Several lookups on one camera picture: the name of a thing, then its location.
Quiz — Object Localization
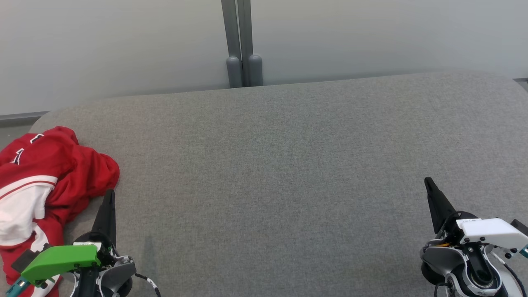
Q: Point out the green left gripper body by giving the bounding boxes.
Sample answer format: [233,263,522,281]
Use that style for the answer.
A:
[21,232,115,287]

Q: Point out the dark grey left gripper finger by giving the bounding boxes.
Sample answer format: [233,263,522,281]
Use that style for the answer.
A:
[92,189,117,247]

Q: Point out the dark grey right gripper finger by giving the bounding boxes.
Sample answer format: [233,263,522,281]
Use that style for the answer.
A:
[424,177,456,234]

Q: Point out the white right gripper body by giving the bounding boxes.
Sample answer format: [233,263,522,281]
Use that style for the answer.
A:
[443,212,528,250]

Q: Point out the red basketball jersey white sleeves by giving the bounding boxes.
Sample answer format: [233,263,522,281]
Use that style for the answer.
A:
[0,126,83,297]

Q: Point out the teal left camera connector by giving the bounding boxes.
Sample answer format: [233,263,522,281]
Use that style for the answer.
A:
[6,277,29,297]

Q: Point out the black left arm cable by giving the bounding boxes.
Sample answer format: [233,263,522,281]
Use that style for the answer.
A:
[134,272,161,297]

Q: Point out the grey partition post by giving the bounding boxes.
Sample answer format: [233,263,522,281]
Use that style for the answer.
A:
[221,0,243,88]
[237,0,263,87]

